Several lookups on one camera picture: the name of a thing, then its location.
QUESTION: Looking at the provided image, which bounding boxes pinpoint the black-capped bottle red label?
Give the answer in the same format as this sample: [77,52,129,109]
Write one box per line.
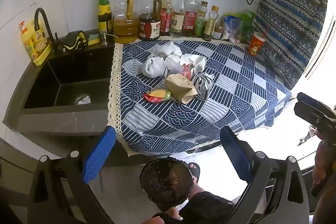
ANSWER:
[160,0,173,36]

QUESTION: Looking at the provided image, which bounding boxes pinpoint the blue patterned woven cloth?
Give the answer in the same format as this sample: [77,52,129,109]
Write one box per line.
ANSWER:
[252,0,328,90]

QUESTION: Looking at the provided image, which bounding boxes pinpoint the dark bottle with green label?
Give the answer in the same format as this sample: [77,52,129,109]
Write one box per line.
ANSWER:
[98,0,114,35]

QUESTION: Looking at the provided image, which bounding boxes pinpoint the printed paper wrapper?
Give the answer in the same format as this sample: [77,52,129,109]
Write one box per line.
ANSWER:
[181,63,196,80]

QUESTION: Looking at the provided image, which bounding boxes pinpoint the black sandal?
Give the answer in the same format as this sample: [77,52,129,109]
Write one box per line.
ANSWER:
[188,162,201,184]

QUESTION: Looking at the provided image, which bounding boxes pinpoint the clear plastic cup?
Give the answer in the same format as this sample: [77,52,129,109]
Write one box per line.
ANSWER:
[164,55,184,76]

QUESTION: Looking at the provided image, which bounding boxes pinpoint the clear bottle red label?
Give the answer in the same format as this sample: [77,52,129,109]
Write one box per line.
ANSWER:
[182,0,199,37]

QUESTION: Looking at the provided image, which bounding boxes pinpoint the silver foil wrapper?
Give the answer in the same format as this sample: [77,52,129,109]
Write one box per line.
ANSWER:
[192,72,215,102]

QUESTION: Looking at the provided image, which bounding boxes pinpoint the blue and white bag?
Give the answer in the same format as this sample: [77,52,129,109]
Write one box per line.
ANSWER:
[223,15,243,42]

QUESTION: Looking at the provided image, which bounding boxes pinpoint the brown paper bag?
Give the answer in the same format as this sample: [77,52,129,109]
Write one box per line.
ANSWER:
[165,73,198,104]

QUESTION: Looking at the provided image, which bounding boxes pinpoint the small bottle yellow cap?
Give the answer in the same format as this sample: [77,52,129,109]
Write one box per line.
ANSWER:
[203,5,219,41]

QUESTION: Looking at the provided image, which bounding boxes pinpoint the red paper cup with straw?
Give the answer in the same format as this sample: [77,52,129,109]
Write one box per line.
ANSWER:
[247,26,271,56]

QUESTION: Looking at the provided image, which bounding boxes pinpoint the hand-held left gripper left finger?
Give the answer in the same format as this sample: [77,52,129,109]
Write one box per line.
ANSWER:
[28,126,117,224]

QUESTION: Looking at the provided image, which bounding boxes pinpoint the metal soap dispenser pump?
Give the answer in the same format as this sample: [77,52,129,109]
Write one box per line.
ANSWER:
[100,31,117,46]

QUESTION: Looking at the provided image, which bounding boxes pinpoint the yellow and green sponge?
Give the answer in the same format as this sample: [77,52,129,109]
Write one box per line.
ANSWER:
[88,33,101,46]

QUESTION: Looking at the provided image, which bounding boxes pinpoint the black wastebasket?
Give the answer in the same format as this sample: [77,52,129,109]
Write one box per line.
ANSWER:
[140,157,194,212]

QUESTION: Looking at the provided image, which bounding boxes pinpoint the small bottle green label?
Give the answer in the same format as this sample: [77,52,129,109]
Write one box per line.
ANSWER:
[194,1,208,38]

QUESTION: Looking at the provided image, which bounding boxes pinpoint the black shorts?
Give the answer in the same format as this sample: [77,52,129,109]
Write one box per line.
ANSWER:
[178,191,237,224]

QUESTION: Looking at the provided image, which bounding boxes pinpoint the yellow dish soap bottle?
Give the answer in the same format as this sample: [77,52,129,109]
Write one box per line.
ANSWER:
[19,20,51,66]

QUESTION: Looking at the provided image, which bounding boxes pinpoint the person's right hand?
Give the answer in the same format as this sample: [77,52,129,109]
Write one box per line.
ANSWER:
[312,127,336,199]

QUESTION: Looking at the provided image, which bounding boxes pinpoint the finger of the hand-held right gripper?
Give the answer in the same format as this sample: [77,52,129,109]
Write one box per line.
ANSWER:
[297,92,336,116]
[293,102,336,130]

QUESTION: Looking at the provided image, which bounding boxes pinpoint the red and yellow snack wrapper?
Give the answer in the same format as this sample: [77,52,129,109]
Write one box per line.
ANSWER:
[143,89,172,103]

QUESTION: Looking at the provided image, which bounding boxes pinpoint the dark sauce jug red label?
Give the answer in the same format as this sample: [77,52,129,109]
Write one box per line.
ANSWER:
[138,0,162,41]

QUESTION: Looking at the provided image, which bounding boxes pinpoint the black faucet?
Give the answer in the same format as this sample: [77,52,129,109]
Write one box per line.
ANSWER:
[34,7,62,51]

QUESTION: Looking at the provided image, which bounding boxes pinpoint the small seasoning jar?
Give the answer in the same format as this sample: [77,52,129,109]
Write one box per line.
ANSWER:
[212,25,224,40]

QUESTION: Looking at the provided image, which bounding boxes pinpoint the black sink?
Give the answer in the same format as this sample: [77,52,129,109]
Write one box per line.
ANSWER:
[24,47,114,109]

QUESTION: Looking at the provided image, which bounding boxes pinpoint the grey kitchen cabinet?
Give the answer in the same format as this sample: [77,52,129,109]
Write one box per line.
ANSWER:
[0,132,142,224]

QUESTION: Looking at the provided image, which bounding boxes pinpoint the large clear oil jug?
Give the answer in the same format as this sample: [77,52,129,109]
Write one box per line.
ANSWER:
[112,0,139,44]

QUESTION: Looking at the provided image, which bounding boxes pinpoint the blue patterned tablecloth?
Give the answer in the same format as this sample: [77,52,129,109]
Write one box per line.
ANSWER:
[107,36,292,157]

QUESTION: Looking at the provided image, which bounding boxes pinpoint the clear bottle white label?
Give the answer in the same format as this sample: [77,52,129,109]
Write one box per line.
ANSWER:
[170,0,187,38]

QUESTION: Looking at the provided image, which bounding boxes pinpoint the green plastic bag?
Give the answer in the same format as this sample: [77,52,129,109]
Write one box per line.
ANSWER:
[238,11,256,42]

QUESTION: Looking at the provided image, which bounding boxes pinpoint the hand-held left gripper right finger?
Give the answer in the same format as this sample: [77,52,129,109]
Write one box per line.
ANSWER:
[220,126,310,224]

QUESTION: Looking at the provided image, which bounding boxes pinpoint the black and yellow cloth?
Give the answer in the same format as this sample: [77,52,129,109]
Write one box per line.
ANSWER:
[58,30,89,51]

